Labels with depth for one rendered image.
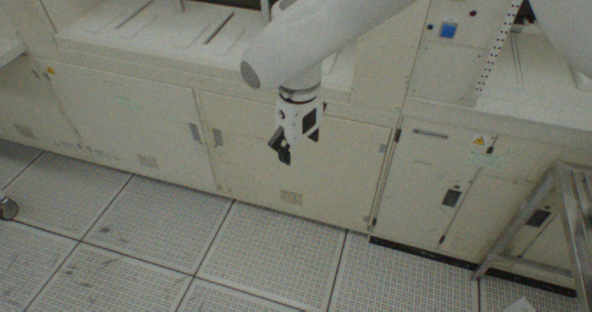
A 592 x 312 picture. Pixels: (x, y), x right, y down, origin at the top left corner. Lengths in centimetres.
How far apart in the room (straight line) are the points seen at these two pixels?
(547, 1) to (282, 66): 31
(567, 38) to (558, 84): 113
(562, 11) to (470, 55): 80
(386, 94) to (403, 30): 22
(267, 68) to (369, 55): 63
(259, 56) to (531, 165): 105
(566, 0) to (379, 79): 88
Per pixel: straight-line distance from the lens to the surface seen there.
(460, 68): 116
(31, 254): 219
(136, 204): 212
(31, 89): 213
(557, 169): 133
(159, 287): 184
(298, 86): 65
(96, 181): 232
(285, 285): 174
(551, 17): 36
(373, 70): 117
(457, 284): 188
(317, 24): 51
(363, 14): 50
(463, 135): 130
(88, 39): 169
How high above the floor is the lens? 159
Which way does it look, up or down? 46 degrees down
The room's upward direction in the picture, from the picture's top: straight up
